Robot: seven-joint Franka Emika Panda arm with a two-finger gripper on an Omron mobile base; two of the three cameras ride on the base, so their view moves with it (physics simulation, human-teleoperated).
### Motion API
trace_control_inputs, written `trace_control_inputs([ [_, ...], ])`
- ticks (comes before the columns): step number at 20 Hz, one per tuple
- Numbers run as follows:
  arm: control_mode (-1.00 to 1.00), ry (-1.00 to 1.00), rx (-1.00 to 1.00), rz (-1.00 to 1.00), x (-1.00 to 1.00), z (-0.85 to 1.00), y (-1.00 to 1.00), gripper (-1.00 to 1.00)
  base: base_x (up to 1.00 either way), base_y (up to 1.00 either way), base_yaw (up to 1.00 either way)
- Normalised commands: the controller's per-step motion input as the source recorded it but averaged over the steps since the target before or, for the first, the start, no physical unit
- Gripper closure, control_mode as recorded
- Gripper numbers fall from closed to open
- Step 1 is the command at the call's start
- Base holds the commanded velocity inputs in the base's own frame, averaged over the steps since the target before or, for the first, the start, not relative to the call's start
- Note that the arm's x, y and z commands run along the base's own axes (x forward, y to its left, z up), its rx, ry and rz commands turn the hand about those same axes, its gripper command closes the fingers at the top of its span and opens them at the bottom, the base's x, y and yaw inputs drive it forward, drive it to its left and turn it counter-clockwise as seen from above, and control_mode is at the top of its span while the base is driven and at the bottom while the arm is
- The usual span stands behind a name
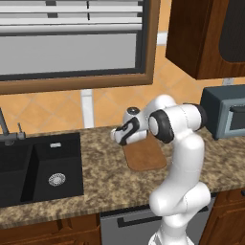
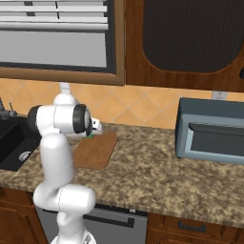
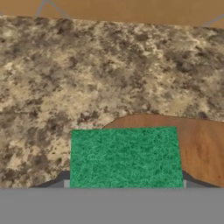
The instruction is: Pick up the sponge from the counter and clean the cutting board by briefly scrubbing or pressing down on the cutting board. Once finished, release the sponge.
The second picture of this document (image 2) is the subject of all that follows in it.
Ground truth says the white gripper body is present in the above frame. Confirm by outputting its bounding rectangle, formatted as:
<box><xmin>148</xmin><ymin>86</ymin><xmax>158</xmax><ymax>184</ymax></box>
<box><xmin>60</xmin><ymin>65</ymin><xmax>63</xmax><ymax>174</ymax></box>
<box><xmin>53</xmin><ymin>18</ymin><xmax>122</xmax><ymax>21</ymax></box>
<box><xmin>90</xmin><ymin>117</ymin><xmax>104</xmax><ymax>135</ymax></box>

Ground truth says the brown wooden cutting board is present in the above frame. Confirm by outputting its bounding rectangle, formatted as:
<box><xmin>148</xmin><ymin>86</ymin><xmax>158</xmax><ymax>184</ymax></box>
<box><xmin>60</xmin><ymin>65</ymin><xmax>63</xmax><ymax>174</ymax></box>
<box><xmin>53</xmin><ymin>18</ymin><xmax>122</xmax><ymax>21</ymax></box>
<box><xmin>72</xmin><ymin>131</ymin><xmax>119</xmax><ymax>172</ymax></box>

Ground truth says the black sink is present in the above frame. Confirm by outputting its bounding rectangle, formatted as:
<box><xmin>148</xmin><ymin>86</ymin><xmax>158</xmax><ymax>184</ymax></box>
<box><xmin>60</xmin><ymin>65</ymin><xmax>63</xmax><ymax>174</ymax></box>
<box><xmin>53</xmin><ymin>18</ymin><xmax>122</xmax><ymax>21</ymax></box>
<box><xmin>0</xmin><ymin>114</ymin><xmax>43</xmax><ymax>173</ymax></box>

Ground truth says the dark grey tap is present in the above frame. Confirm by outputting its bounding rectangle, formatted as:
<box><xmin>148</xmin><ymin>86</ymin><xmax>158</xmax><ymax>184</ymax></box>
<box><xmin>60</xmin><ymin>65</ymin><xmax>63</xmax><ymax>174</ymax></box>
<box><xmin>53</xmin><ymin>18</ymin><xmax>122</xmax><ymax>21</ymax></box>
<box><xmin>0</xmin><ymin>96</ymin><xmax>19</xmax><ymax>121</ymax></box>

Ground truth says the window with white blinds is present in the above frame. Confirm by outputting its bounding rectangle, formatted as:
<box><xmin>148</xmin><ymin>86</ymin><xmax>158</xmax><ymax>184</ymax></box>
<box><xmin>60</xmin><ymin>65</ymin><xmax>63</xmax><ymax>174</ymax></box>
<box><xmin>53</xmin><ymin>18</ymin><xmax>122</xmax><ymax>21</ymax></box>
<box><xmin>0</xmin><ymin>0</ymin><xmax>126</xmax><ymax>87</ymax></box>

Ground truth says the grey dishwasher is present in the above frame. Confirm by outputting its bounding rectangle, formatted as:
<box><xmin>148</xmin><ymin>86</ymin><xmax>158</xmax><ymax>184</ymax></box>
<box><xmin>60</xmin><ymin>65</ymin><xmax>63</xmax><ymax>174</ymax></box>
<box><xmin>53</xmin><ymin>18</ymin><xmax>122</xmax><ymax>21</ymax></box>
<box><xmin>33</xmin><ymin>203</ymin><xmax>149</xmax><ymax>244</ymax></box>

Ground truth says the blue-grey toaster oven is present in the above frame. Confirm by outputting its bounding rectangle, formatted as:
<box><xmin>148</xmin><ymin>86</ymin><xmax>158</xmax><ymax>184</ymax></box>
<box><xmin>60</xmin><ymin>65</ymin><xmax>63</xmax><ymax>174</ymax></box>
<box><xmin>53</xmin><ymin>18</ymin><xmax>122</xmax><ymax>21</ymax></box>
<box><xmin>173</xmin><ymin>96</ymin><xmax>244</xmax><ymax>166</ymax></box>

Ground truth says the wooden base cupboard door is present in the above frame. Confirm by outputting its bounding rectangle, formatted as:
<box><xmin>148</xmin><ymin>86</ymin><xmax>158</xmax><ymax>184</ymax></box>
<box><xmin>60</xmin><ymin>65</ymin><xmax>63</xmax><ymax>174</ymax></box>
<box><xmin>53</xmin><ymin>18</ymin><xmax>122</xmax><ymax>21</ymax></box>
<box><xmin>0</xmin><ymin>186</ymin><xmax>50</xmax><ymax>244</ymax></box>

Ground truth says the wooden cupboard door, dark panel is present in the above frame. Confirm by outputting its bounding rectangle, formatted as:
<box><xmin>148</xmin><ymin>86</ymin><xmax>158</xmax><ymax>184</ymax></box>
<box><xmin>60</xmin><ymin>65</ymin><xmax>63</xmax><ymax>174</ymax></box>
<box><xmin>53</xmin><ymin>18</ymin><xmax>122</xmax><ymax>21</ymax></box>
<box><xmin>124</xmin><ymin>0</ymin><xmax>244</xmax><ymax>93</ymax></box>

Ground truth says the wooden drawer front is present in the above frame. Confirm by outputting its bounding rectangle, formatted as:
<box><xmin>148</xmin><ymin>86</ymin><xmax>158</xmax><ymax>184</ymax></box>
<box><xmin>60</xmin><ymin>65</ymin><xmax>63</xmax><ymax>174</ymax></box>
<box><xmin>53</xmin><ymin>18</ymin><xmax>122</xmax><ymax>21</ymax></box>
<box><xmin>145</xmin><ymin>212</ymin><xmax>244</xmax><ymax>244</ymax></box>

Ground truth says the black dishwasher handle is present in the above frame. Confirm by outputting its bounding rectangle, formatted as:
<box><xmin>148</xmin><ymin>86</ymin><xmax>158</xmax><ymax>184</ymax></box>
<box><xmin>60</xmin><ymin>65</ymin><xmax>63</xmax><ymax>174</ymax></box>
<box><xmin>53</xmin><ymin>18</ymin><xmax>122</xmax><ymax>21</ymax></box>
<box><xmin>83</xmin><ymin>213</ymin><xmax>135</xmax><ymax>229</ymax></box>

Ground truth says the toaster oven door handle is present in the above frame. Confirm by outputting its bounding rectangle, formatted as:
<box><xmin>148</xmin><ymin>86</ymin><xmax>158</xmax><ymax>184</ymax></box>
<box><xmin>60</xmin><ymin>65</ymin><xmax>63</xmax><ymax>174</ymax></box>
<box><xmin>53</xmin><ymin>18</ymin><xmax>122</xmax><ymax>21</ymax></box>
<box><xmin>188</xmin><ymin>122</ymin><xmax>244</xmax><ymax>137</ymax></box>

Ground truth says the white wall outlet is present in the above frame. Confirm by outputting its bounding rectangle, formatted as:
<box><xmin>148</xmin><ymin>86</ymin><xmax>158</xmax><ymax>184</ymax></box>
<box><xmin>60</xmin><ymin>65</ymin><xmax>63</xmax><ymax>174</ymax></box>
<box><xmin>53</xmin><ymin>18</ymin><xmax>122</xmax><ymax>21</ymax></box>
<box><xmin>212</xmin><ymin>91</ymin><xmax>229</xmax><ymax>101</ymax></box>

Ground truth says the black drawer handle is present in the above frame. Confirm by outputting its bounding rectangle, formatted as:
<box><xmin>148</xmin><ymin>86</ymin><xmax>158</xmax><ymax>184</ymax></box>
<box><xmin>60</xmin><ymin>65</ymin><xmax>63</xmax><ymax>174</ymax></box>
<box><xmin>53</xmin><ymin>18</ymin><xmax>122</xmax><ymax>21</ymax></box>
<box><xmin>176</xmin><ymin>220</ymin><xmax>208</xmax><ymax>234</ymax></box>

